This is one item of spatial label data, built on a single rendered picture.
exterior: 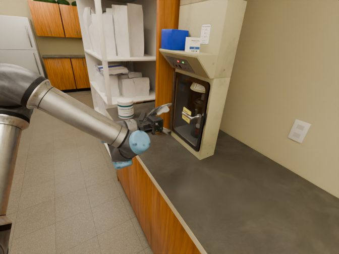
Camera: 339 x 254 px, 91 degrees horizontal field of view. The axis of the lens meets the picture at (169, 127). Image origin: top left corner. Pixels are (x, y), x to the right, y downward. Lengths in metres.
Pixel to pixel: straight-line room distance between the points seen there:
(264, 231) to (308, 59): 0.80
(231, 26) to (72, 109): 0.67
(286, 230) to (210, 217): 0.28
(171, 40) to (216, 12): 0.22
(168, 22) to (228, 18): 0.37
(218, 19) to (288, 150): 0.80
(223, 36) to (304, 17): 0.44
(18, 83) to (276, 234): 0.94
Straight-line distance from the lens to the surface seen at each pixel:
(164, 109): 0.80
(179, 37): 0.92
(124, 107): 1.42
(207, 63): 0.77
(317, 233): 0.94
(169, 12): 1.08
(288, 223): 0.90
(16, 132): 0.66
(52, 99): 0.56
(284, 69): 1.13
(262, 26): 1.22
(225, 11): 0.81
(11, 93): 0.57
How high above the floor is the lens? 1.56
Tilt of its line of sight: 28 degrees down
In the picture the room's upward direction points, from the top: 3 degrees clockwise
